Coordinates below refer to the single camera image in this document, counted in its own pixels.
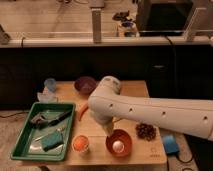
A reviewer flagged teal sponge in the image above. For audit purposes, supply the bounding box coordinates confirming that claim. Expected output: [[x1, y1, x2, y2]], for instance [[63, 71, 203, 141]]
[[41, 131, 63, 151]]

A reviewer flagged green plastic tray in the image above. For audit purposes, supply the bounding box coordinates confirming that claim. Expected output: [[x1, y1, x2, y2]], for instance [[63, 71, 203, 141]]
[[11, 102, 76, 162]]

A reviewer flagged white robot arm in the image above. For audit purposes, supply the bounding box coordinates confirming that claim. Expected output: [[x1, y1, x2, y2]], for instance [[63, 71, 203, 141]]
[[88, 76, 213, 141]]

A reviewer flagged orange bowl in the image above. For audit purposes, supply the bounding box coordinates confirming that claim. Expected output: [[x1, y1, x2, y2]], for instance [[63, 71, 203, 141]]
[[105, 129, 132, 157]]

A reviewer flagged white egg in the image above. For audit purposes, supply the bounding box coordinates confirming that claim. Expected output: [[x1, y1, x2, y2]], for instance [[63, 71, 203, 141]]
[[112, 140, 124, 153]]

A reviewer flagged wooden cutting board table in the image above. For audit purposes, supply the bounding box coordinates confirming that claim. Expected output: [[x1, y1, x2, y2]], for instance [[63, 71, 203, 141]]
[[19, 81, 167, 170]]

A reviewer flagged orange carrot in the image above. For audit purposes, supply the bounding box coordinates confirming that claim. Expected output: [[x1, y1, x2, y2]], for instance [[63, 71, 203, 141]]
[[78, 103, 88, 121]]

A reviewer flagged dark grape bunch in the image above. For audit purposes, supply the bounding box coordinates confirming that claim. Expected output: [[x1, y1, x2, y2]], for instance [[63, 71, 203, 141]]
[[135, 123, 156, 141]]

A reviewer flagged purple bowl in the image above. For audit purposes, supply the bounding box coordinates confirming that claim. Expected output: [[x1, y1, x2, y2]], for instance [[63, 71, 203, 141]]
[[74, 76, 97, 94]]

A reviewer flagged silver spoon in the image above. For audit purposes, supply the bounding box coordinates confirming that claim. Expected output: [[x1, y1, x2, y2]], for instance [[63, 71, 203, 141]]
[[33, 126, 66, 142]]

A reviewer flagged blue tape roll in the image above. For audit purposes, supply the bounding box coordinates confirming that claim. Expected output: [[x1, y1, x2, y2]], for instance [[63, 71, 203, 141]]
[[162, 135, 179, 155]]

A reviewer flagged grey black small tool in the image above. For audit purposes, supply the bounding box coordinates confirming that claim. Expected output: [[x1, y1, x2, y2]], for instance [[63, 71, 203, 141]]
[[30, 114, 48, 128]]

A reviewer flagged black monitor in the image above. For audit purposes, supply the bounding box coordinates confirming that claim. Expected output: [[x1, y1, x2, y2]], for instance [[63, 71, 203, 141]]
[[136, 0, 193, 35]]

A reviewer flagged black cable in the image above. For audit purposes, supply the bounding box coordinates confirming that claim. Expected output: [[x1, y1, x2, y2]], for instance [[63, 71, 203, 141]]
[[163, 34, 178, 68]]

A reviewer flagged metal frame post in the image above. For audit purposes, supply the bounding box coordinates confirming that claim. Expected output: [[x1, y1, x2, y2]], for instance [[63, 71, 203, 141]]
[[92, 8, 101, 43]]

